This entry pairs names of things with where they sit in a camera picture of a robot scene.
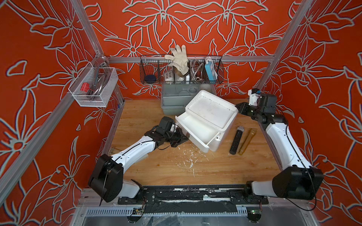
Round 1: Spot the white wire wall basket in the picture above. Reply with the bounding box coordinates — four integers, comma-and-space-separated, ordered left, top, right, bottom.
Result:
68, 62, 118, 107

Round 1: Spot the metal coiled hose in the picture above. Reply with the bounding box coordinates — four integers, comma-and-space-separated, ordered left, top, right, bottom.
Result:
190, 60, 205, 82

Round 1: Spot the white drawer cabinet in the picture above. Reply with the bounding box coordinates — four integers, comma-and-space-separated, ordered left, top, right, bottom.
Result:
175, 90, 238, 153

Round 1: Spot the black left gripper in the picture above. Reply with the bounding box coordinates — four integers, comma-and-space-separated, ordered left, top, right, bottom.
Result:
164, 128, 189, 147

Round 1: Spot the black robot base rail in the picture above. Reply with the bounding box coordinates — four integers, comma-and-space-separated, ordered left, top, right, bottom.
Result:
117, 185, 269, 214

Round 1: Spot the white power strip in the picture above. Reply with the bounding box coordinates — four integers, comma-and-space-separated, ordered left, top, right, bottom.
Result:
163, 70, 174, 82

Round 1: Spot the gold microphone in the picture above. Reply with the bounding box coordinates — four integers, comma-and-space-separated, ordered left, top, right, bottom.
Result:
239, 128, 257, 155

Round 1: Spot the dark blue round object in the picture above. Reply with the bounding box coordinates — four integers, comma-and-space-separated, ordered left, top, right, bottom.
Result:
144, 74, 157, 84

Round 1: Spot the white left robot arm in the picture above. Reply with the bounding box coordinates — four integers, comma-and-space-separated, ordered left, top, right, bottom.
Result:
88, 116, 189, 202

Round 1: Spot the black microphone silver head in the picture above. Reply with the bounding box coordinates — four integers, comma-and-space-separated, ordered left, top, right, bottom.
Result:
229, 126, 245, 155

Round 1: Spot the grey plastic storage box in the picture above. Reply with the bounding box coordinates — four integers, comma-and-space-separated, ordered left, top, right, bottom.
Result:
161, 84, 216, 115

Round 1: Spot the white work glove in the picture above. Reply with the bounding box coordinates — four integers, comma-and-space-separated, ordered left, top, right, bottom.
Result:
165, 45, 189, 76

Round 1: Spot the black wire wall basket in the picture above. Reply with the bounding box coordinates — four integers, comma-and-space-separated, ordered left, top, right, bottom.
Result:
140, 55, 225, 85

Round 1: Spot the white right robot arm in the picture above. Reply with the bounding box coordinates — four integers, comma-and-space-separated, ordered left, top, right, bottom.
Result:
236, 92, 324, 200

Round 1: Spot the blue white box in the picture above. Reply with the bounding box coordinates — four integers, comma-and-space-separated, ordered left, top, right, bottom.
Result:
204, 56, 218, 84

